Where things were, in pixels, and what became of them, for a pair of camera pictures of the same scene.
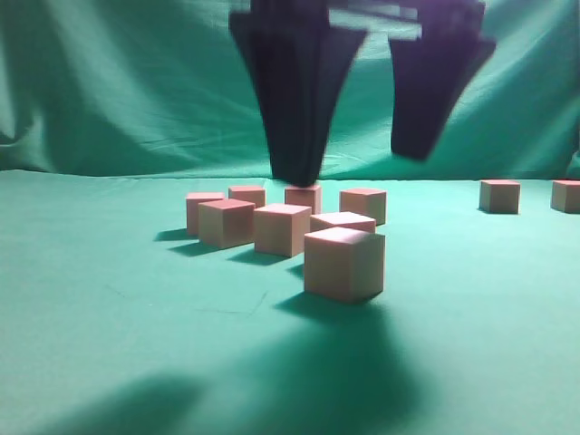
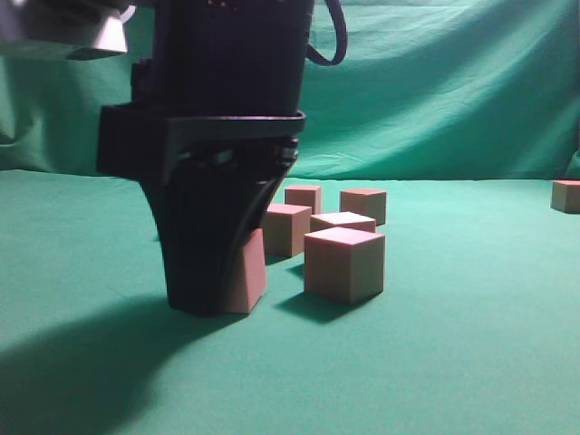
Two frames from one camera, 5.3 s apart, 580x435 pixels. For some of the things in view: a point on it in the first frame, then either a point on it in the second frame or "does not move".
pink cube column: [342, 219] does not move
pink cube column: [344, 264] does not move
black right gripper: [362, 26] to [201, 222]
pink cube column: [499, 197] to [246, 280]
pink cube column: [310, 196] does not move
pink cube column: [369, 203] does not move
